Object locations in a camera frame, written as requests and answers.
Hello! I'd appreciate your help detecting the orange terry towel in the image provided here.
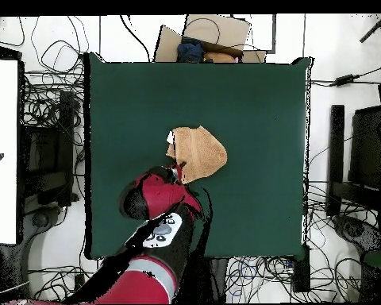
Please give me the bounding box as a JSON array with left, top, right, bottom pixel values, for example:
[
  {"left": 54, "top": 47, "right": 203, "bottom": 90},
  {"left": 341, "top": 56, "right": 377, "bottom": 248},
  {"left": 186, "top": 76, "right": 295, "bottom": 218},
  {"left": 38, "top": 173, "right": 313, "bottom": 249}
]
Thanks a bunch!
[{"left": 165, "top": 125, "right": 229, "bottom": 185}]

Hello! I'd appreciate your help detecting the dark green table cloth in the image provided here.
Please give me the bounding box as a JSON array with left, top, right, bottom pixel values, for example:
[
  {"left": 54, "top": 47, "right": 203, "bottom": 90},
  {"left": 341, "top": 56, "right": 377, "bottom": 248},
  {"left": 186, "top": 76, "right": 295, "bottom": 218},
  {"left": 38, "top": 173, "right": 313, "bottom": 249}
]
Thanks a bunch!
[{"left": 83, "top": 52, "right": 314, "bottom": 260}]

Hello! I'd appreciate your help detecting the black upright stand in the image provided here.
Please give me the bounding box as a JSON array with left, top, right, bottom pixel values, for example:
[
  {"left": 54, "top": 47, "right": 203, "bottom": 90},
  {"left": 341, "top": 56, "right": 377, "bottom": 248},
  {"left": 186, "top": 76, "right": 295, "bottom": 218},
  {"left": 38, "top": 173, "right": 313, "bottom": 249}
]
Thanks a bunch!
[{"left": 206, "top": 257, "right": 229, "bottom": 303}]

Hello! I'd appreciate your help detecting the dark blue cloth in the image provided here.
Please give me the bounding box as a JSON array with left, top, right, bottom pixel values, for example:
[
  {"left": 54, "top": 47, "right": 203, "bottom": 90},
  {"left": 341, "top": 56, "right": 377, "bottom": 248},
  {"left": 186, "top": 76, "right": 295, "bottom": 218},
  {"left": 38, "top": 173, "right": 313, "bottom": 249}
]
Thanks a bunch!
[{"left": 176, "top": 39, "right": 206, "bottom": 64}]

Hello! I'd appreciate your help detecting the orange cloth in box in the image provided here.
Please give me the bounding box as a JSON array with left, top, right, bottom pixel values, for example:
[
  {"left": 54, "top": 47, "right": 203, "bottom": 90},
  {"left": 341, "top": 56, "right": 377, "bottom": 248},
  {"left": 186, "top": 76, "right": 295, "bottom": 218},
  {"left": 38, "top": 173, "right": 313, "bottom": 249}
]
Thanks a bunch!
[{"left": 202, "top": 51, "right": 236, "bottom": 64}]

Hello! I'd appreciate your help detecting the black equipment rack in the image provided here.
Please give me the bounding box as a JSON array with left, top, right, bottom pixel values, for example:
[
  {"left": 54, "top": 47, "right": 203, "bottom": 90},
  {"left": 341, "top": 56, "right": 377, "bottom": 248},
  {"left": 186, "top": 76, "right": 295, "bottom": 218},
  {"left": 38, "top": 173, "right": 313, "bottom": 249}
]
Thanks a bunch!
[{"left": 18, "top": 90, "right": 75, "bottom": 207}]

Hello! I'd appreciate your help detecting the brown cardboard box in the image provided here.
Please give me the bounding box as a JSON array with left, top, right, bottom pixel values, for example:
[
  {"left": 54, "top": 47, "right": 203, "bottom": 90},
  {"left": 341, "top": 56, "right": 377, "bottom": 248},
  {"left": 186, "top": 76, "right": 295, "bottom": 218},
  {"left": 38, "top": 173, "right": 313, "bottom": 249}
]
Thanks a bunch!
[{"left": 153, "top": 14, "right": 267, "bottom": 64}]

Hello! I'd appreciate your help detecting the white board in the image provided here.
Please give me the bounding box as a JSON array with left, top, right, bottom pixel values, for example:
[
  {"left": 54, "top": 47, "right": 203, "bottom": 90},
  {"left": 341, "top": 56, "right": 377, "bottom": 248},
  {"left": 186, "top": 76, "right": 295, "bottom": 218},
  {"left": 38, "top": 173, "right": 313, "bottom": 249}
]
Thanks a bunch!
[{"left": 0, "top": 58, "right": 20, "bottom": 245}]

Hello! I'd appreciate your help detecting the black power adapter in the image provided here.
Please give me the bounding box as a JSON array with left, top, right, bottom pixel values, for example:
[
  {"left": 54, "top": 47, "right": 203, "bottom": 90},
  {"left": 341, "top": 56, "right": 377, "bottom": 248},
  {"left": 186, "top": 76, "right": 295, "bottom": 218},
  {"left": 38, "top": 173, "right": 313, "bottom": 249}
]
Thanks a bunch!
[{"left": 334, "top": 74, "right": 355, "bottom": 87}]

